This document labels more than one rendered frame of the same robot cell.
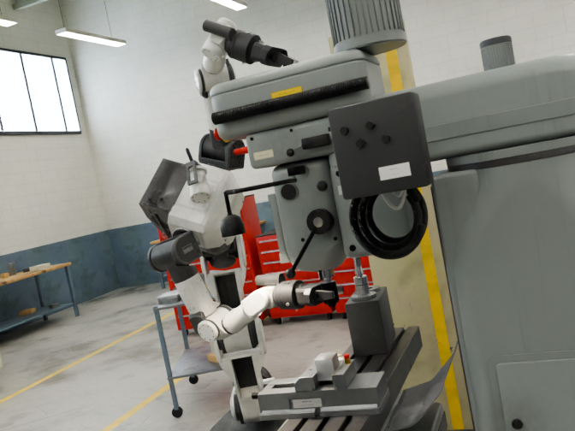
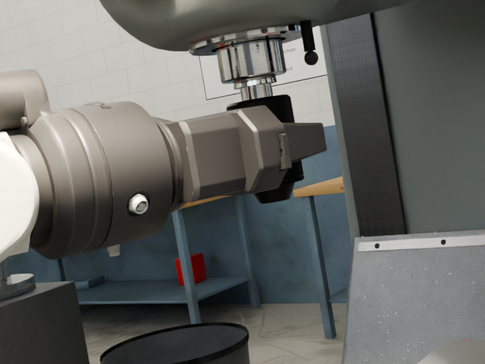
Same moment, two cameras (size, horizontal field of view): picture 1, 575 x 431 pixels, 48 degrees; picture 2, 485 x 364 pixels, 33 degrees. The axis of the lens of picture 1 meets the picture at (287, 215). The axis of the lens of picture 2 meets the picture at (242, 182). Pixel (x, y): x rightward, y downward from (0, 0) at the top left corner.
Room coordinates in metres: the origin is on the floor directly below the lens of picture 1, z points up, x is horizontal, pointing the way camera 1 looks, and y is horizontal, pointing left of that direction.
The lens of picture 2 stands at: (1.75, 0.49, 1.24)
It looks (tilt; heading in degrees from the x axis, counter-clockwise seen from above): 3 degrees down; 286
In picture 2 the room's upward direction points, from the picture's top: 10 degrees counter-clockwise
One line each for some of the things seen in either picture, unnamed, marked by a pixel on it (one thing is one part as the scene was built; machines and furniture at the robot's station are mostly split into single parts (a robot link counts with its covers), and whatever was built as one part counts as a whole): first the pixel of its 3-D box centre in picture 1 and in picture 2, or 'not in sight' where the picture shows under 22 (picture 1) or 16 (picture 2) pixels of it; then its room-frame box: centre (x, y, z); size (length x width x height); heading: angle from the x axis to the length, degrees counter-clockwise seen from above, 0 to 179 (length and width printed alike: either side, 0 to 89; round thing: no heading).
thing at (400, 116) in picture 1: (380, 146); not in sight; (1.48, -0.24, 1.62); 0.20 x 0.09 x 0.21; 69
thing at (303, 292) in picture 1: (305, 294); (159, 168); (1.95, -0.01, 1.23); 0.13 x 0.12 x 0.10; 144
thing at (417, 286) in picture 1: (402, 234); not in sight; (3.57, -0.61, 1.15); 0.52 x 0.40 x 2.30; 69
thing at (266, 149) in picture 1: (315, 140); not in sight; (1.88, -0.12, 1.68); 0.34 x 0.24 x 0.10; 69
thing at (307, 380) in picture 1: (310, 376); not in sight; (1.79, 0.02, 1.03); 0.12 x 0.06 x 0.04; 160
